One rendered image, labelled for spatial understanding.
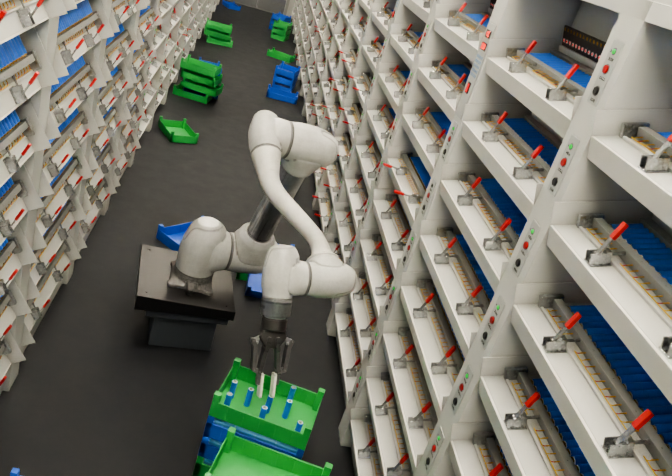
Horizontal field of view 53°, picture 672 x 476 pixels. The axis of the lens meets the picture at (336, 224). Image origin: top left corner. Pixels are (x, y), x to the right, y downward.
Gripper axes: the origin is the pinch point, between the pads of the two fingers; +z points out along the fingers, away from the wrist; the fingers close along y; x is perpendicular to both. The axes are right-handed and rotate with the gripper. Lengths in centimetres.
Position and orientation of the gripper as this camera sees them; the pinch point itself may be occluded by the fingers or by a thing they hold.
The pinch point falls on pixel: (266, 385)
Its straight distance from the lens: 204.8
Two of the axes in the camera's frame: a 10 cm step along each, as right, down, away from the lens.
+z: -1.2, 9.9, 0.1
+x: 4.0, 0.6, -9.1
